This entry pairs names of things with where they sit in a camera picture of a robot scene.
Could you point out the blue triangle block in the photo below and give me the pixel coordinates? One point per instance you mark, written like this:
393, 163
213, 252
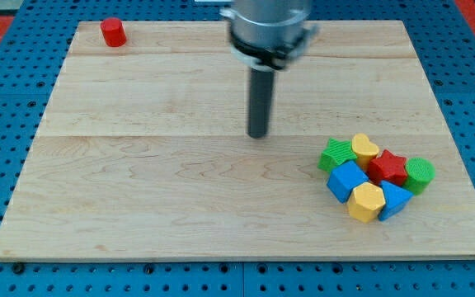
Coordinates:
396, 198

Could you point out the red star block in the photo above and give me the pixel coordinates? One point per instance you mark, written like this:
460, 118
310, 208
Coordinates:
387, 167

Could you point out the green star block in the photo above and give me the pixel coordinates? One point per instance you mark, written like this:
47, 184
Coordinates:
336, 153

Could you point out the red cylinder block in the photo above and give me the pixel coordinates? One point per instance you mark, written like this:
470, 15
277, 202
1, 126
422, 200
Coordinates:
113, 32

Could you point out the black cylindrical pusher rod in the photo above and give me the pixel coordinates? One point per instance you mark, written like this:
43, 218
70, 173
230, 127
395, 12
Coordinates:
260, 95

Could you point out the yellow hexagon block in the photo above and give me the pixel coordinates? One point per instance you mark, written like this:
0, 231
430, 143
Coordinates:
366, 202

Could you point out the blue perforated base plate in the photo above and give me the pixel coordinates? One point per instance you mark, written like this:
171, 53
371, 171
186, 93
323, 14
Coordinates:
31, 55

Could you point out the wooden board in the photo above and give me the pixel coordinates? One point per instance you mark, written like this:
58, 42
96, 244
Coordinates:
142, 153

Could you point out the yellow heart block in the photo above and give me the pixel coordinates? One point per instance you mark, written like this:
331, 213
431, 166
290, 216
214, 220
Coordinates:
364, 149

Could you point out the green cylinder block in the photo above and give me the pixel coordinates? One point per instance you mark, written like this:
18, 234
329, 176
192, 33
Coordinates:
420, 173

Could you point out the blue cube block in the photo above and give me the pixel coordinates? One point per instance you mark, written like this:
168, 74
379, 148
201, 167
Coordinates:
344, 178

